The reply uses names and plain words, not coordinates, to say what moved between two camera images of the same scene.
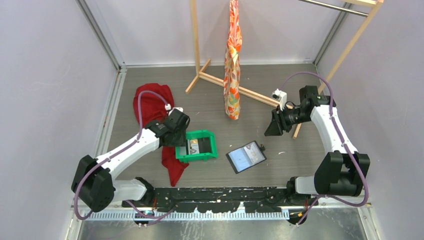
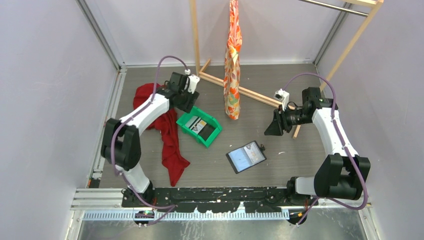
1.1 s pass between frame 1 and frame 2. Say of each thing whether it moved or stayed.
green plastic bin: moved
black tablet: stayed
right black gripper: stayed
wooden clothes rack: stayed
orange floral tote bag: stayed
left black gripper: moved
